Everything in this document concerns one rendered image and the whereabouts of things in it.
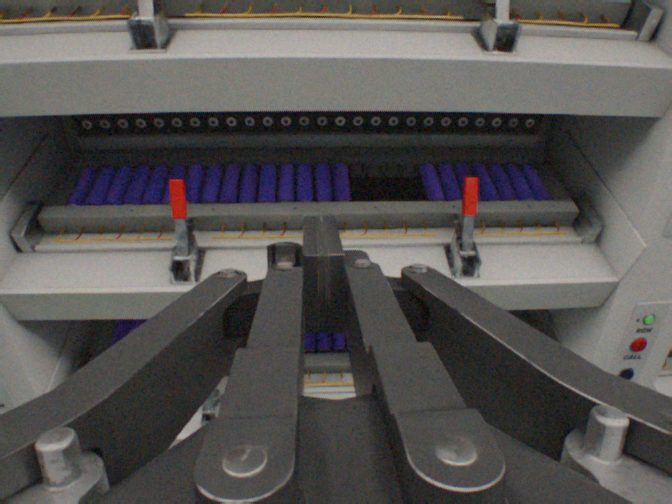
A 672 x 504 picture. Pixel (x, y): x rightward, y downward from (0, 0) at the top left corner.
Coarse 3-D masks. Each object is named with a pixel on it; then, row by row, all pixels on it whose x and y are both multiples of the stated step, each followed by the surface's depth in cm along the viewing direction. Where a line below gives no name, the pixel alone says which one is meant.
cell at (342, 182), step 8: (336, 168) 50; (344, 168) 50; (336, 176) 50; (344, 176) 49; (336, 184) 49; (344, 184) 48; (336, 192) 48; (344, 192) 47; (336, 200) 47; (344, 200) 47
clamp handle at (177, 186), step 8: (176, 184) 39; (184, 184) 39; (176, 192) 39; (184, 192) 39; (176, 200) 39; (184, 200) 39; (176, 208) 39; (184, 208) 40; (176, 216) 40; (184, 216) 40; (176, 224) 40; (184, 224) 40; (176, 232) 40; (184, 232) 40; (176, 240) 40; (184, 240) 40; (184, 248) 40; (184, 256) 41
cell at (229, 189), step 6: (228, 168) 50; (234, 168) 50; (228, 174) 49; (234, 174) 49; (240, 174) 51; (228, 180) 48; (234, 180) 49; (222, 186) 48; (228, 186) 48; (234, 186) 48; (222, 192) 47; (228, 192) 47; (234, 192) 47; (222, 198) 46; (228, 198) 46; (234, 198) 47
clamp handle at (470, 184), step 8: (464, 184) 41; (472, 184) 41; (464, 192) 41; (472, 192) 41; (464, 200) 41; (472, 200) 41; (464, 208) 41; (472, 208) 41; (464, 216) 41; (472, 216) 41; (464, 224) 42; (472, 224) 42; (464, 232) 42; (472, 232) 42; (464, 240) 42; (472, 240) 42; (464, 248) 42
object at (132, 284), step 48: (48, 144) 48; (96, 144) 50; (144, 144) 51; (192, 144) 51; (240, 144) 52; (288, 144) 52; (336, 144) 52; (384, 144) 53; (432, 144) 53; (480, 144) 53; (528, 144) 53; (48, 192) 48; (576, 192) 50; (0, 240) 40; (48, 240) 44; (144, 240) 45; (240, 240) 45; (288, 240) 45; (624, 240) 42; (0, 288) 40; (48, 288) 40; (96, 288) 40; (144, 288) 41; (480, 288) 43; (528, 288) 43; (576, 288) 44
